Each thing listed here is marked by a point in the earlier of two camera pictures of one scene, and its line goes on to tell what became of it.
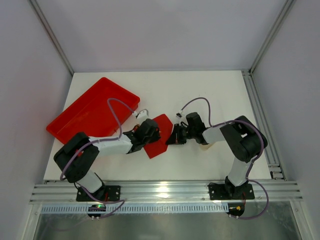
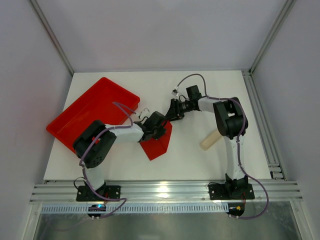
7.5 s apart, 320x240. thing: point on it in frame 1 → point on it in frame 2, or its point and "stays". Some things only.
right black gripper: [179, 134] → [176, 109]
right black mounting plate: [224, 192] stays
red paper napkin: [159, 146] stays
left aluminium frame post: [52, 36] stays
